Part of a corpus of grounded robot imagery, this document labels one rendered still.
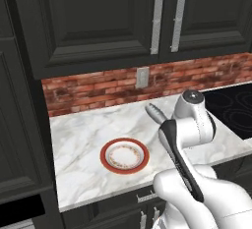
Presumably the red rimmed white plate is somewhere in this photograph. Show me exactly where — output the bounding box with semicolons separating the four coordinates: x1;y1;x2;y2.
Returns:
99;137;151;176

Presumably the tall dark oven cabinet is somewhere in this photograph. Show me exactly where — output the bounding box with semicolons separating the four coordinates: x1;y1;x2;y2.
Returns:
0;0;64;229

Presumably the wide dark upper cupboard door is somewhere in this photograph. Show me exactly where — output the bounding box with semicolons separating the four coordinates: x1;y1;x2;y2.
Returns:
9;0;165;81

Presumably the dark drawer front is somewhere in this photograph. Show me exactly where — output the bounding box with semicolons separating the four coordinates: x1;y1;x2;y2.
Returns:
88;184;161;213

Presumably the black glass hob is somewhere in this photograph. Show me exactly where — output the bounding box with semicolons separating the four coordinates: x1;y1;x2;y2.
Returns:
200;83;252;141

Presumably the dark lower cupboard door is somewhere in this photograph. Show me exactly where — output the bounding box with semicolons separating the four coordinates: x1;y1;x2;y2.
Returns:
62;202;150;229
147;200;167;229

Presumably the narrow dark upper cupboard door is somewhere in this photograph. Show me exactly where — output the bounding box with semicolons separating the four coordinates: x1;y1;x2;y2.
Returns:
159;0;252;64

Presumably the dark cabinet front under hob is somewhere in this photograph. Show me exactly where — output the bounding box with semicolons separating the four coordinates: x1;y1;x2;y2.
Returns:
212;153;252;195

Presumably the grey wall outlet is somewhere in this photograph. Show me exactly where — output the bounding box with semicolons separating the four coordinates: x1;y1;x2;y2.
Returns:
135;66;151;89

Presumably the long silver cupboard handle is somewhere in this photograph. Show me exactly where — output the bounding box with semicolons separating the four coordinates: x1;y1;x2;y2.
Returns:
150;0;165;56
169;0;188;53

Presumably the silver drawer handle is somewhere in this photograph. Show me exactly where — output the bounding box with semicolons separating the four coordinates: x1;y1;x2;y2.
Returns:
135;191;159;204

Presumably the short silver cupboard handle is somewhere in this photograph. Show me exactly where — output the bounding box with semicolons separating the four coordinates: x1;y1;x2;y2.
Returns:
140;210;148;229
152;206;161;225

